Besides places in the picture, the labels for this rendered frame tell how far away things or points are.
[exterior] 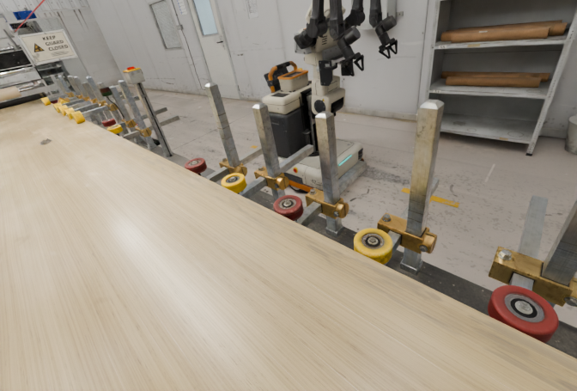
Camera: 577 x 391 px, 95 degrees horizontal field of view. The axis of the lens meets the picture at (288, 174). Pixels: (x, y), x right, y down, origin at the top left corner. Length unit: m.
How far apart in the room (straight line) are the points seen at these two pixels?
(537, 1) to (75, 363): 3.29
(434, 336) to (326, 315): 0.16
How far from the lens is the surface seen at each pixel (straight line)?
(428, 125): 0.57
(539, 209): 0.89
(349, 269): 0.57
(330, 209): 0.83
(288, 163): 1.05
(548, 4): 3.16
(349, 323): 0.51
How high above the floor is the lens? 1.35
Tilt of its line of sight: 31 degrees down
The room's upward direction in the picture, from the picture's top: 11 degrees counter-clockwise
